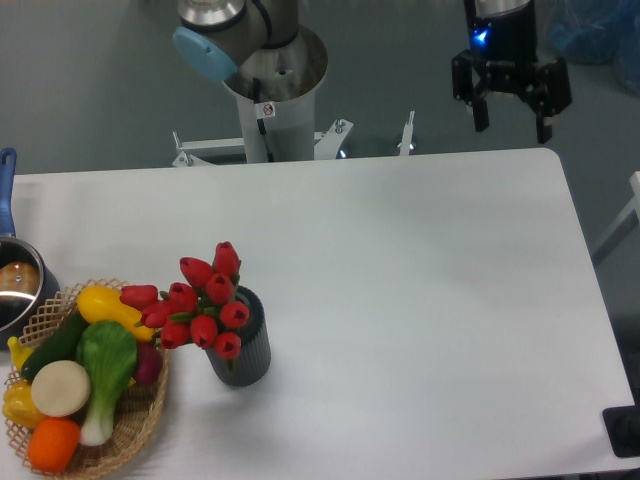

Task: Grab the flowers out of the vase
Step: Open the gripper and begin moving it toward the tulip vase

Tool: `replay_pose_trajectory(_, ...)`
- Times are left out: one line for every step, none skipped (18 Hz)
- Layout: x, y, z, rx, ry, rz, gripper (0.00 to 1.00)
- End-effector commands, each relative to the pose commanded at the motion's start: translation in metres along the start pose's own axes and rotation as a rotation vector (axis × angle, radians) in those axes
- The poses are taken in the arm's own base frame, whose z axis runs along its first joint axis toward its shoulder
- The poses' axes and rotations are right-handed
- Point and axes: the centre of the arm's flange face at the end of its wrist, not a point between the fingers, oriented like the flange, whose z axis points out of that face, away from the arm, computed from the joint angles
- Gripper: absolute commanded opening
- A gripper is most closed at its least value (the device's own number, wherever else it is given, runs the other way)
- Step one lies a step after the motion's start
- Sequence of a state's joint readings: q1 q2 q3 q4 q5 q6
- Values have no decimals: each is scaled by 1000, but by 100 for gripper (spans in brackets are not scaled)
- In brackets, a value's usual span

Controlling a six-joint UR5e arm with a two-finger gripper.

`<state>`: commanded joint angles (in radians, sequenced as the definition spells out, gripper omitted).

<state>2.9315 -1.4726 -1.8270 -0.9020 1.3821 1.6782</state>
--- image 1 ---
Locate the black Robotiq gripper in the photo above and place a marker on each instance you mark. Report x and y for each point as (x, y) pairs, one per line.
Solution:
(502, 57)

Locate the red tulip bouquet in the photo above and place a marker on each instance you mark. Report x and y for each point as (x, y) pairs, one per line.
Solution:
(204, 309)

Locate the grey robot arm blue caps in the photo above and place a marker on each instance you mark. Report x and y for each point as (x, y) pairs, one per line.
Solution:
(259, 50)

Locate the dark grey ribbed vase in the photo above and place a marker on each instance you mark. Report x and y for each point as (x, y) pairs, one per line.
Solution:
(254, 357)

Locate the blue plastic bag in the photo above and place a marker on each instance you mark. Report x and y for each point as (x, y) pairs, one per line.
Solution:
(598, 33)

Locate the black device at table edge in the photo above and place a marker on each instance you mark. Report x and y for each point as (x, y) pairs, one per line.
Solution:
(622, 425)

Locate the purple red radish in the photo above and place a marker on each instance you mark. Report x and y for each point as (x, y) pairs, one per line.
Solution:
(149, 364)

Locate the yellow squash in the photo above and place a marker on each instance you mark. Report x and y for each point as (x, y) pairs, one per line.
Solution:
(100, 303)

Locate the green bok choy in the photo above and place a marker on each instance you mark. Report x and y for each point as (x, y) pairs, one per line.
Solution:
(108, 353)

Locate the woven wicker basket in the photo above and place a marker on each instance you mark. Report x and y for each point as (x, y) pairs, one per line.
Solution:
(137, 413)

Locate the dark green cucumber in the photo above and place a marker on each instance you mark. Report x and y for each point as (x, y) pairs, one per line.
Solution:
(60, 345)

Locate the beige round bun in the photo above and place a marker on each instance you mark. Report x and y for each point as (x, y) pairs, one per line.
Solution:
(60, 389)

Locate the yellow banana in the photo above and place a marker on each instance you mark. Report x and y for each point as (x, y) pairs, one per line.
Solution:
(19, 353)

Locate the orange fruit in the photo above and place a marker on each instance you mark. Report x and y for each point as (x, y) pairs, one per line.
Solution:
(53, 444)

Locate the yellow bell pepper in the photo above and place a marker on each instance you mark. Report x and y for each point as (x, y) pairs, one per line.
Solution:
(19, 407)

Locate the white frame at right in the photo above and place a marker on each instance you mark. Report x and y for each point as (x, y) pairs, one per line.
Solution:
(619, 228)

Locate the white metal robot base frame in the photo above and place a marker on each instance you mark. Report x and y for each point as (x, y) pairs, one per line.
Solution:
(271, 132)

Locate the blue handled saucepan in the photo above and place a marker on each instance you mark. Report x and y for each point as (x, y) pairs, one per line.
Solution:
(26, 281)

